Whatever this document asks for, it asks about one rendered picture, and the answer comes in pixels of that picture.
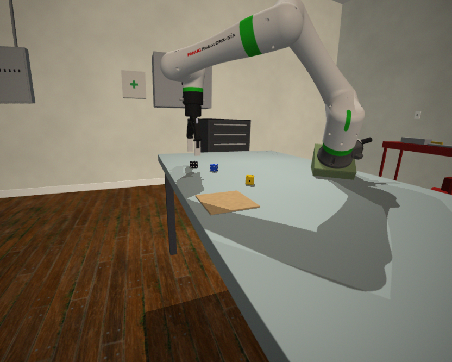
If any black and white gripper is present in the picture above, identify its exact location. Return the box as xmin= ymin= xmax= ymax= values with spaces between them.
xmin=185 ymin=105 xmax=202 ymax=156

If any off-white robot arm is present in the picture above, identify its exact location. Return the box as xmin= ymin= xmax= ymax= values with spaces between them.
xmin=160 ymin=0 xmax=372 ymax=168

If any tan square mat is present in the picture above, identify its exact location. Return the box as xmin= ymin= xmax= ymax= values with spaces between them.
xmin=195 ymin=190 xmax=260 ymax=215

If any yellow die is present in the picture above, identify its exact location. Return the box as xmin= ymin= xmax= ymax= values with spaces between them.
xmin=245 ymin=175 xmax=254 ymax=185

